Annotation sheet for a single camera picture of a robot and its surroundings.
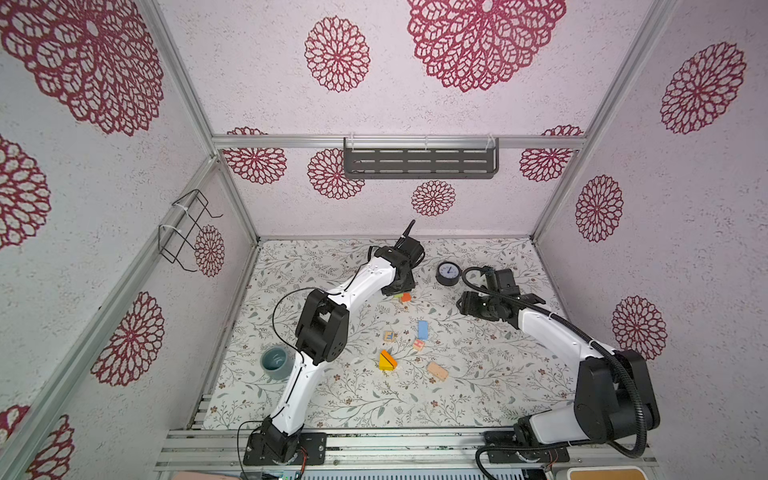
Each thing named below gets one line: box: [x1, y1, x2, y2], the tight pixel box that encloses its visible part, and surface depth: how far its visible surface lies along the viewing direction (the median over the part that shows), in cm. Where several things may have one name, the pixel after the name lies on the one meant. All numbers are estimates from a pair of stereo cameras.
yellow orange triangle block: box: [379, 350, 399, 371], surface depth 89 cm
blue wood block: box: [418, 320, 429, 340], surface depth 97 cm
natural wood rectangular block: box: [428, 361, 449, 381], surface depth 88 cm
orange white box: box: [555, 466, 650, 480], surface depth 68 cm
